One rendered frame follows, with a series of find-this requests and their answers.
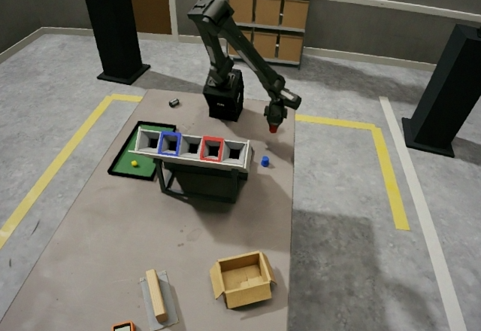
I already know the blue square band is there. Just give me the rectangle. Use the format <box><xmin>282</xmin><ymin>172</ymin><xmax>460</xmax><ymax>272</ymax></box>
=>
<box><xmin>158</xmin><ymin>131</ymin><xmax>181</xmax><ymax>156</ymax></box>

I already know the blue plug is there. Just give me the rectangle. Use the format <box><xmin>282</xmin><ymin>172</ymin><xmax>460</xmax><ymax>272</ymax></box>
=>
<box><xmin>261</xmin><ymin>156</ymin><xmax>269</xmax><ymax>167</ymax></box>

